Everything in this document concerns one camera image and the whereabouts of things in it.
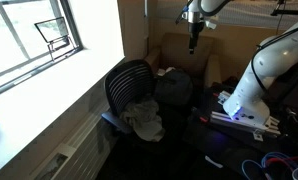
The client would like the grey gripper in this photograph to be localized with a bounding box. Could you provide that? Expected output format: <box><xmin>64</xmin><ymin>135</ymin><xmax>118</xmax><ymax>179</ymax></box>
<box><xmin>188</xmin><ymin>12</ymin><xmax>204</xmax><ymax>54</ymax></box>

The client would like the beige pair of shorts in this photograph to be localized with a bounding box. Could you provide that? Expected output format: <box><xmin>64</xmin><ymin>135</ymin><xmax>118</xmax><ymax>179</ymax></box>
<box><xmin>120</xmin><ymin>99</ymin><xmax>166</xmax><ymax>142</ymax></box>

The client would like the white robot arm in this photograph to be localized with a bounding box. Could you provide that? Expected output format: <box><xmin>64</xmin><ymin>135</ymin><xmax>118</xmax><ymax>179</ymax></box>
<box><xmin>223</xmin><ymin>22</ymin><xmax>298</xmax><ymax>125</ymax></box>

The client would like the black slatted office chair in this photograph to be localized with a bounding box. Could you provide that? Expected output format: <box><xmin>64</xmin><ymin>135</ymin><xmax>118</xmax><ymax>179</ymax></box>
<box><xmin>102</xmin><ymin>60</ymin><xmax>155</xmax><ymax>134</ymax></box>

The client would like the tan leather armchair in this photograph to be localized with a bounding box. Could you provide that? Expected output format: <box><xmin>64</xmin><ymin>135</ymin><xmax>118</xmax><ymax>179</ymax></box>
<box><xmin>145</xmin><ymin>33</ymin><xmax>222</xmax><ymax>87</ymax></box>

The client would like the white crumpled cloth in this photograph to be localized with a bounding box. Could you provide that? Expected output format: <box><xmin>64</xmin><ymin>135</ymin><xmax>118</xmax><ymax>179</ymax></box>
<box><xmin>157</xmin><ymin>67</ymin><xmax>176</xmax><ymax>76</ymax></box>

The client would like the black backpack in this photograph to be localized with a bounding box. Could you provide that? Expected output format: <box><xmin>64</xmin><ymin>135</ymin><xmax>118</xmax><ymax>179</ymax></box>
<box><xmin>154</xmin><ymin>70</ymin><xmax>193</xmax><ymax>106</ymax></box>

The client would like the black robot cart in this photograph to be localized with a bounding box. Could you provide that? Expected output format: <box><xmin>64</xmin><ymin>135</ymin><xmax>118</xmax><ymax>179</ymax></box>
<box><xmin>183</xmin><ymin>84</ymin><xmax>298</xmax><ymax>180</ymax></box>

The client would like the aluminium robot base mount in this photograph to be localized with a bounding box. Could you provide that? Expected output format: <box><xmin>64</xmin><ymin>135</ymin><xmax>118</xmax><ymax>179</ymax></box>
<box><xmin>210</xmin><ymin>100</ymin><xmax>281</xmax><ymax>141</ymax></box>

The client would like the blue coiled cable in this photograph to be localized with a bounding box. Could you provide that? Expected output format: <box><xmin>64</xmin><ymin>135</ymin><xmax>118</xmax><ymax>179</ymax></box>
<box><xmin>241</xmin><ymin>151</ymin><xmax>298</xmax><ymax>180</ymax></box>

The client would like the white wall heater unit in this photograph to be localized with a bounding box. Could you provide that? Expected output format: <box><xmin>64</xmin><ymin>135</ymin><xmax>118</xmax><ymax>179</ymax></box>
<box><xmin>29</xmin><ymin>114</ymin><xmax>116</xmax><ymax>180</ymax></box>

